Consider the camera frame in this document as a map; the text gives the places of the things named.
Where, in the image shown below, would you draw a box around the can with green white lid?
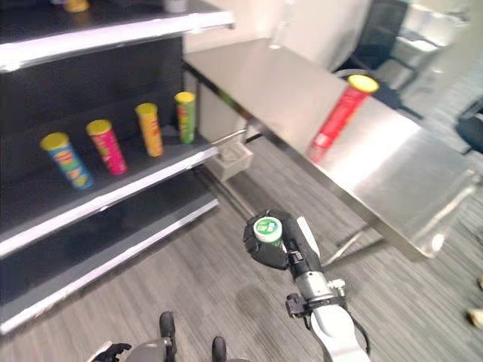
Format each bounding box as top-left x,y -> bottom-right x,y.
253,216 -> 285,250

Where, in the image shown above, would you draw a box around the pink chip can yellow lid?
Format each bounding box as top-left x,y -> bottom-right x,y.
85,119 -> 128,176

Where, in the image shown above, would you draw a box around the green chip can yellow lid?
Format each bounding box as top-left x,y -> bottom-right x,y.
174,91 -> 197,145

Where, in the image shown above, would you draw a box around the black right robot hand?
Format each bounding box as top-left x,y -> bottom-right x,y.
242,210 -> 325,279

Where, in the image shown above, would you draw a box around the grey plastic bin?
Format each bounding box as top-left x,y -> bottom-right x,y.
214,144 -> 254,183

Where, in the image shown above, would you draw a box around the blue chip can yellow lid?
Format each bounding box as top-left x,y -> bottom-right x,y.
39,132 -> 95,191

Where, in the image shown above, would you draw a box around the stainless steel table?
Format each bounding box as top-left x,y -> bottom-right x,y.
182,38 -> 481,267

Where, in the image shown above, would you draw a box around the black office chair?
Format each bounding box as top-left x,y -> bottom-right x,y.
349,0 -> 411,72

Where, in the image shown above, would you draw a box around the dark chair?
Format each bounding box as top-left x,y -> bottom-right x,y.
455,97 -> 483,152

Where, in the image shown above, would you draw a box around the black shelf unit white edges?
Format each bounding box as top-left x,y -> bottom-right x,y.
0,0 -> 235,336

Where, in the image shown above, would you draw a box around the robot body and legs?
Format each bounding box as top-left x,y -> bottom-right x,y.
126,310 -> 252,362

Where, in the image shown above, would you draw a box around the red chip can yellow lid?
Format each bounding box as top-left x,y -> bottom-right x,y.
306,74 -> 380,164

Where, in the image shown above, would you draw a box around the orange chip can yellow lid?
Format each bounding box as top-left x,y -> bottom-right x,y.
134,102 -> 165,158

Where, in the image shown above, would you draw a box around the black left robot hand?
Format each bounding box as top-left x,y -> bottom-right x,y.
91,342 -> 134,362

